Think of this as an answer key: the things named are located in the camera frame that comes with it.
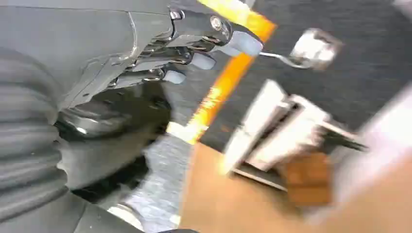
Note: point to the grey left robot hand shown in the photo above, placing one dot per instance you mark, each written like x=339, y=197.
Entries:
x=96, y=48

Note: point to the ribbed grey left arm sleeve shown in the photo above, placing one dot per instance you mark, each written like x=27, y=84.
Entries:
x=25, y=144

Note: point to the yellow tape strip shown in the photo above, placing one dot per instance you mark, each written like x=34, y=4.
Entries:
x=227, y=82

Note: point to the shiny metal part with rod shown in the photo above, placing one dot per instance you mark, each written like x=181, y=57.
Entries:
x=315, y=48

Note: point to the brown block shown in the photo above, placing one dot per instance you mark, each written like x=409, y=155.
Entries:
x=307, y=180

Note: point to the pale blurred bar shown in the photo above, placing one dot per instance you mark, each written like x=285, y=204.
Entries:
x=379, y=148

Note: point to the pale metal frame stand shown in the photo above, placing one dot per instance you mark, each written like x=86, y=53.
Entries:
x=276, y=128

